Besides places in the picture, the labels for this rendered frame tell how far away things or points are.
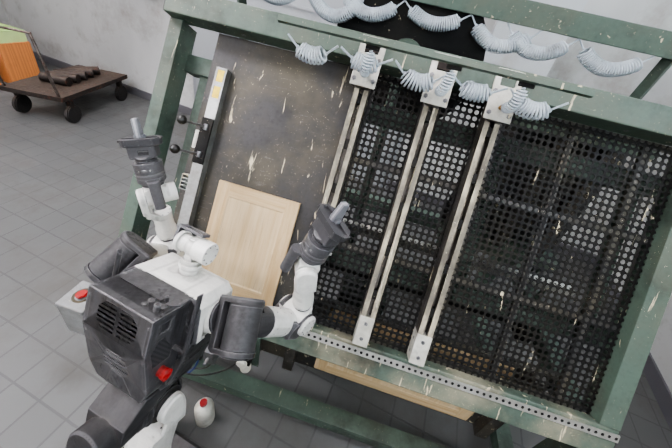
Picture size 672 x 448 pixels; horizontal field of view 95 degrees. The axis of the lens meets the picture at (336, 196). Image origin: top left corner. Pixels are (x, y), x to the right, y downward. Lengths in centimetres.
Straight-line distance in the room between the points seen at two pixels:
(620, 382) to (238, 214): 165
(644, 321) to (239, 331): 146
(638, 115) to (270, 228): 144
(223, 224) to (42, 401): 148
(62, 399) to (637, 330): 274
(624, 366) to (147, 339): 163
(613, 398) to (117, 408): 170
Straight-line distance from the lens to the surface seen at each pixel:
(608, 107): 150
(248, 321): 89
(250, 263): 143
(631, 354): 173
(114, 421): 115
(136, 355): 91
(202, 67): 162
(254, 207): 139
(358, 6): 179
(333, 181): 125
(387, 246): 127
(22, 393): 260
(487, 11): 181
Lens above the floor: 210
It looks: 34 degrees down
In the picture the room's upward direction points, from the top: 13 degrees clockwise
